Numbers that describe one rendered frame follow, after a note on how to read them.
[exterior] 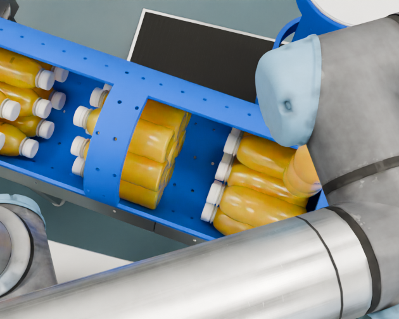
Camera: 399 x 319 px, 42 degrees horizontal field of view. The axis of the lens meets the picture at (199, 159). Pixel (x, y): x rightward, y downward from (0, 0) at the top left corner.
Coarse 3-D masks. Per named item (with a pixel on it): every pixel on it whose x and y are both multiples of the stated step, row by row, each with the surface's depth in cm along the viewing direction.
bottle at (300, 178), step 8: (296, 152) 75; (304, 152) 72; (296, 160) 74; (304, 160) 72; (288, 168) 81; (296, 168) 75; (304, 168) 73; (312, 168) 72; (288, 176) 81; (296, 176) 77; (304, 176) 74; (312, 176) 73; (288, 184) 83; (296, 184) 80; (304, 184) 77; (312, 184) 76; (320, 184) 76; (296, 192) 83; (304, 192) 82; (312, 192) 81
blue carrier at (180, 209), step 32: (0, 32) 96; (32, 32) 99; (64, 64) 93; (96, 64) 95; (128, 64) 98; (128, 96) 91; (160, 96) 92; (192, 96) 94; (224, 96) 97; (64, 128) 118; (96, 128) 90; (128, 128) 90; (192, 128) 115; (224, 128) 113; (256, 128) 91; (0, 160) 101; (32, 160) 112; (64, 160) 114; (96, 160) 91; (192, 160) 116; (96, 192) 96; (192, 192) 114; (320, 192) 88; (192, 224) 107
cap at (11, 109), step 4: (8, 104) 101; (12, 104) 101; (16, 104) 102; (4, 108) 101; (8, 108) 101; (12, 108) 101; (16, 108) 102; (4, 112) 101; (8, 112) 101; (12, 112) 101; (16, 112) 103; (4, 116) 102; (8, 116) 101; (12, 116) 102; (16, 116) 104; (12, 120) 102
